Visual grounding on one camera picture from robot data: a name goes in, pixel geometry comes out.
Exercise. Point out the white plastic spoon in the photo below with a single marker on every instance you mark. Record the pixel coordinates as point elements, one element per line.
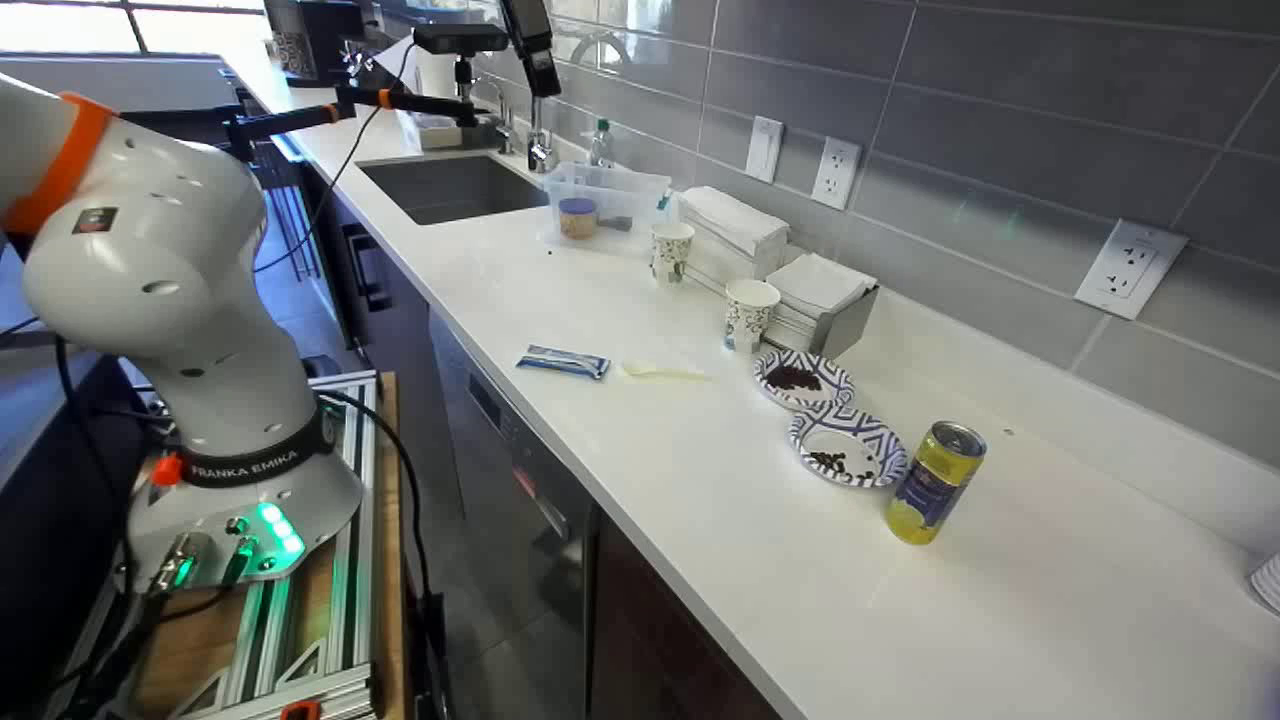
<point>662,372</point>

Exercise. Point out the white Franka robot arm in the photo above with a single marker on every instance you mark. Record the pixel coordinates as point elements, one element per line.
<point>144,255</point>

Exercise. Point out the patterned white paper cup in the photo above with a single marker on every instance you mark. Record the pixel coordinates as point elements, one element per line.
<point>670,248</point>
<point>751,319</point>

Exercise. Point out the blue patterned paper bowl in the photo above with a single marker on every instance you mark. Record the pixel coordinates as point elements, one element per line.
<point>824,389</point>
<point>865,433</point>

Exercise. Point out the blue and white snack packet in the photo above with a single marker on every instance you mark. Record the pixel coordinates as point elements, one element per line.
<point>563,361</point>

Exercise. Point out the pile of coffee beans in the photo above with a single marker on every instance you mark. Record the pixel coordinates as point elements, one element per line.
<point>793,376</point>
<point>831,462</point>

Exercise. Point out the small jar with purple lid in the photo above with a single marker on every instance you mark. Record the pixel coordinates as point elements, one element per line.
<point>579,216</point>

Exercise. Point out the napkin dispenser with white napkins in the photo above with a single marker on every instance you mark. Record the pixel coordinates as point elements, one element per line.
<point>734,232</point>
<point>824,304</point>

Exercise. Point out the clear plastic container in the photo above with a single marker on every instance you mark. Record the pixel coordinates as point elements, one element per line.
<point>626,194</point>

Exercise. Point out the dark dishwasher front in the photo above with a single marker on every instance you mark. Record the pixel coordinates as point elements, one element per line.
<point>512,493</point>

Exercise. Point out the chrome faucet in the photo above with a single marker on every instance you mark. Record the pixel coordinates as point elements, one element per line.
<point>538,140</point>

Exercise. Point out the stainless steel sink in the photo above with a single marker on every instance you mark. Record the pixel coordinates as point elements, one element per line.
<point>452,184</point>

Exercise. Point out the light wooden board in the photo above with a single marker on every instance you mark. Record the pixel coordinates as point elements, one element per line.
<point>388,533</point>

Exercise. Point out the yellow and blue drink can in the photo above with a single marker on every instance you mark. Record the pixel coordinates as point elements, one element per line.
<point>934,480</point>

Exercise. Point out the white light switch plate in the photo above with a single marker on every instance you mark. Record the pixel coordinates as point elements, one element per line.
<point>761,145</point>

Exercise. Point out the white wall power outlet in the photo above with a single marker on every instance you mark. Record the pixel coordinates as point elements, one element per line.
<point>1129,264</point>
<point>839,168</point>

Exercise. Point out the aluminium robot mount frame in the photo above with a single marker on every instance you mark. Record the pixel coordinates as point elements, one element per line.
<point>312,640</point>

